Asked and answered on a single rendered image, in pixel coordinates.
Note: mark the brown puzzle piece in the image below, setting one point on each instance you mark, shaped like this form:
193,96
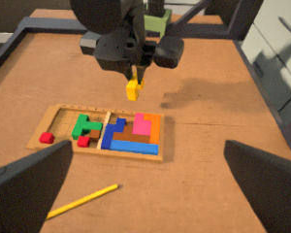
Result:
129,137

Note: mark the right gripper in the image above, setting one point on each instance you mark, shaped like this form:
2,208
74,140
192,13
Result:
168,51

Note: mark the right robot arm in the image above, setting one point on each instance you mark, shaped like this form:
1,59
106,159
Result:
103,17

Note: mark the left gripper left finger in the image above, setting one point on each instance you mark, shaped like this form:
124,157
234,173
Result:
30,185

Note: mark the wooden puzzle board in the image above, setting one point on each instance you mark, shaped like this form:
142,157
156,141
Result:
60,120

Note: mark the yellow puzzle piece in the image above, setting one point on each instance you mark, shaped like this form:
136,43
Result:
132,88

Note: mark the red cube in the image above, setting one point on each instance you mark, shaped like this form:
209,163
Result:
46,138
83,142

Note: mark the green puzzle piece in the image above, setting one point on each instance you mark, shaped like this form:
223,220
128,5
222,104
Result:
83,125

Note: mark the yellow pencil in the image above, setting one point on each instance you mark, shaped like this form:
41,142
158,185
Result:
81,201

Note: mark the blue flat bar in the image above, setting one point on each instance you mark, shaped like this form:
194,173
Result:
134,147

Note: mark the dark blue puzzle piece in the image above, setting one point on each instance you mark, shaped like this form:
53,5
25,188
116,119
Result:
110,129

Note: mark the orange l-shaped puzzle piece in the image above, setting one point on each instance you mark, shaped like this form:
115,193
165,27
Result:
155,127

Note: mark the pink puzzle piece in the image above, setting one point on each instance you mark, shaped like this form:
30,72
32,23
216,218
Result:
141,126

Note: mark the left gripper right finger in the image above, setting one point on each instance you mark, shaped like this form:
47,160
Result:
265,181

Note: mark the small brown wooden cube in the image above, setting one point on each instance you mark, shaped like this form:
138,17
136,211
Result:
95,135

